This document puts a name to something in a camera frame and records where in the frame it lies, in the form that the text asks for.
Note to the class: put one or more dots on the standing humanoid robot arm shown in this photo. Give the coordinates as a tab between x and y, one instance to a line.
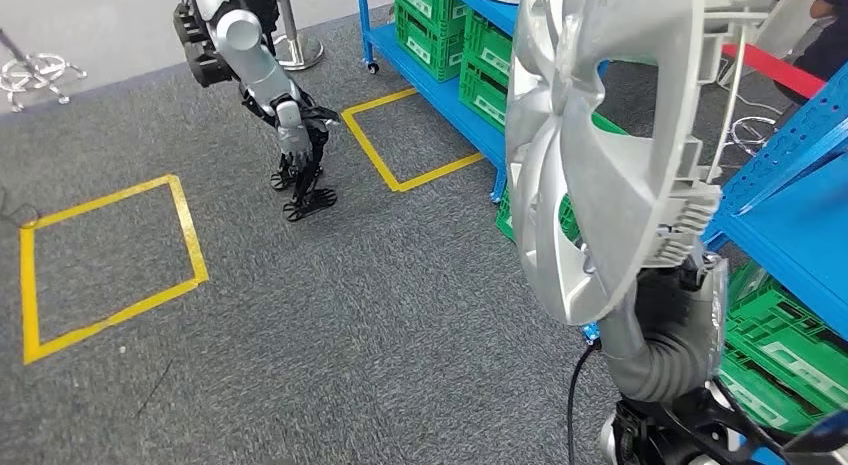
258	64

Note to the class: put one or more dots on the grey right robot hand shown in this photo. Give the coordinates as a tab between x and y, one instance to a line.
689	310

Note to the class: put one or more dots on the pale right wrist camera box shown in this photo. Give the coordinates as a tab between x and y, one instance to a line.
821	435

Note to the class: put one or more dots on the yellow floor tape square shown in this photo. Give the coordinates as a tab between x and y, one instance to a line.
30	290
437	172

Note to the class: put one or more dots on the standing humanoid robot hand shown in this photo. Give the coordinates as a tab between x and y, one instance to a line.
295	137

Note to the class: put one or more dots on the standing humanoid robot body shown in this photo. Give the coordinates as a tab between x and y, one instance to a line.
199	51

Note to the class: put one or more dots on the blue steel shelf rack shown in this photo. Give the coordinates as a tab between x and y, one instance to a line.
437	98
795	250

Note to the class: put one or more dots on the red barrier belt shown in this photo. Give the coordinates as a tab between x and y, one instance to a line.
775	71

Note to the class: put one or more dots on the green open plastic crate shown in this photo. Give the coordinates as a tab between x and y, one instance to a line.
503	217

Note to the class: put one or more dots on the person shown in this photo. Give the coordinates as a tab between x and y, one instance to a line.
831	51

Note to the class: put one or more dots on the black round stool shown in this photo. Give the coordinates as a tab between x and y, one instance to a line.
752	127

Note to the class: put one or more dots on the thin black floor strip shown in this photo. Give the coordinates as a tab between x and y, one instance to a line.
156	386

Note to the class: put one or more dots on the green folded plastic crate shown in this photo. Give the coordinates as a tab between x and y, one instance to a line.
755	396
487	44
424	1
430	51
484	104
782	329

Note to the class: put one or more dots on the chrome barrier post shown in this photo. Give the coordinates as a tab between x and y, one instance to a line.
301	51

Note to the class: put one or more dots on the chrome stool base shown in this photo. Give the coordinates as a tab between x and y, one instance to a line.
36	71

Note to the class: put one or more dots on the silver wheel cover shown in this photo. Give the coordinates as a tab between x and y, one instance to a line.
629	38

